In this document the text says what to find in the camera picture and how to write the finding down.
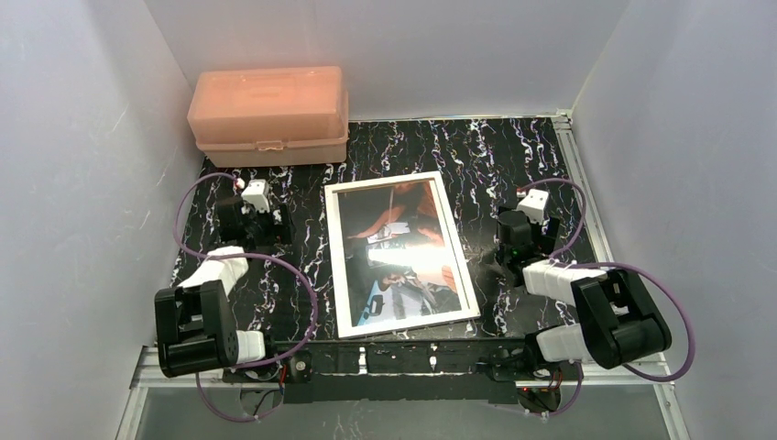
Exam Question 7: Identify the aluminium right side rail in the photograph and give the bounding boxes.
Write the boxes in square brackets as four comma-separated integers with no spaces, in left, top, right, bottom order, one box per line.
[550,109,614,261]

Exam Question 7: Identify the pink plastic storage box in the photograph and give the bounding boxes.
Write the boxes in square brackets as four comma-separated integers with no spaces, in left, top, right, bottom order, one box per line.
[187,66,349,168]

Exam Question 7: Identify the aluminium rail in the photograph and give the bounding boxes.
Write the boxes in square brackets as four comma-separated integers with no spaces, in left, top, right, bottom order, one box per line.
[131,339,668,387]
[550,109,614,261]

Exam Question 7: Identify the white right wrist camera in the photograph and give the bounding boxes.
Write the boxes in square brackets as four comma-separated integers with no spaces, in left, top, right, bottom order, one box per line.
[516,189,549,225]

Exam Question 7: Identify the white-backed printed photo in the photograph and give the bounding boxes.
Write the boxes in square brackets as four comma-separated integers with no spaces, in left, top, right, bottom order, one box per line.
[334,179,468,328]

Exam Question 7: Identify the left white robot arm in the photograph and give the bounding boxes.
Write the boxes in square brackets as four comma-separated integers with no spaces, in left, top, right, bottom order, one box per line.
[154,196,294,378]

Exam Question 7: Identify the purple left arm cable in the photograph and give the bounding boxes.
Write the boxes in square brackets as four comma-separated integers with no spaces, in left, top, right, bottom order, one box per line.
[172,172,320,424]

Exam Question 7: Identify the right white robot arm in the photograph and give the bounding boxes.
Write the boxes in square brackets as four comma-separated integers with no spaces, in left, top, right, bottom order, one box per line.
[489,207,673,372]

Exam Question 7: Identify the light wooden picture frame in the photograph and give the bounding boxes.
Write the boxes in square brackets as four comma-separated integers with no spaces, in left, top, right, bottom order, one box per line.
[323,170,482,340]

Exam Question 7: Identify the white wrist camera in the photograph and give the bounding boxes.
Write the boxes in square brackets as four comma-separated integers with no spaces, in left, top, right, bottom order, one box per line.
[516,189,549,225]
[241,179,271,214]

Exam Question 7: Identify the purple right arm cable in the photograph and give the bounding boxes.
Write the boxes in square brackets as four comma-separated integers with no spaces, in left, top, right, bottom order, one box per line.
[517,177,697,417]

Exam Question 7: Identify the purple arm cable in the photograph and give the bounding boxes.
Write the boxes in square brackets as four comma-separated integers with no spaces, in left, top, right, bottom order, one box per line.
[172,172,320,424]
[517,177,697,417]

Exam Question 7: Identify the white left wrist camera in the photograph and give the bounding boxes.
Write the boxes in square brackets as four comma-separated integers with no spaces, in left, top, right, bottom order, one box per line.
[241,179,271,214]

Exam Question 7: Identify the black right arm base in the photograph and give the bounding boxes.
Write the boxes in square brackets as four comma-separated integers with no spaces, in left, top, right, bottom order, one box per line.
[485,347,581,386]

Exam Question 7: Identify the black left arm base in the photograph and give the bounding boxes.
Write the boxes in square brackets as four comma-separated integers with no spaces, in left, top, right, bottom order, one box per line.
[221,347,313,385]

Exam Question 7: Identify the aluminium front rail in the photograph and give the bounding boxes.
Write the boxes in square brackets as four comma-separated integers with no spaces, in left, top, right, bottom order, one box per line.
[131,339,668,387]

